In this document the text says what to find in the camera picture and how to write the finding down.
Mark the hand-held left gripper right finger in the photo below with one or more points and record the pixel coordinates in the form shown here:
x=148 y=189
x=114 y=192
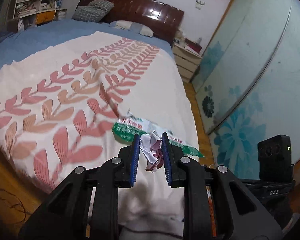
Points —
x=166 y=160

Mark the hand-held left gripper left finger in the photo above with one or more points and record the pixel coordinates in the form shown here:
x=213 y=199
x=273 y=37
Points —
x=135 y=157

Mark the white paper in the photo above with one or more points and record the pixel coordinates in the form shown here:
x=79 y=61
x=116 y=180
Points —
x=151 y=145

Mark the white green-print plastic bag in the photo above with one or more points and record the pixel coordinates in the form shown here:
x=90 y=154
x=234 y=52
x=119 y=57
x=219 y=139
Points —
x=127 y=130

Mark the person's grey pants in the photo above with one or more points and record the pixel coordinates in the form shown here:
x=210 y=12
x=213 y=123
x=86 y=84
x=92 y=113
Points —
x=150 y=235

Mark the white leaf-print blanket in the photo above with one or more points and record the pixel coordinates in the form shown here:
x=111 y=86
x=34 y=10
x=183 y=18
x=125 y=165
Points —
x=77 y=105

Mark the floral sliding wardrobe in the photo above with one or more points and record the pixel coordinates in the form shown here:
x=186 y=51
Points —
x=252 y=67

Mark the beige nightstand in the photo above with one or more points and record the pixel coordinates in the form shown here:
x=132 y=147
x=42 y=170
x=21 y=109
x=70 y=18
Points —
x=186 y=61

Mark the red box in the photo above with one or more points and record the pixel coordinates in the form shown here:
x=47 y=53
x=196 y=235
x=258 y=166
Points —
x=193 y=47

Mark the white blue pillow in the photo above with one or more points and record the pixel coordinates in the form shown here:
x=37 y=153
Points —
x=132 y=27

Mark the dark wooden headboard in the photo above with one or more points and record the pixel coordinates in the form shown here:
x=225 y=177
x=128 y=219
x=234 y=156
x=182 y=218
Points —
x=140 y=7

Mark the grey plaid pillow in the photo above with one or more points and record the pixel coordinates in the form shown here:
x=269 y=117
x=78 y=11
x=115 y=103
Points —
x=92 y=11

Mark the bed with blue sheet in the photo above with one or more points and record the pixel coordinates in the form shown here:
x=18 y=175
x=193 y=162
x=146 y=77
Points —
x=40 y=37

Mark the white bookshelf with books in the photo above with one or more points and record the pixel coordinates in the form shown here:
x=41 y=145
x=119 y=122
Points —
x=35 y=0

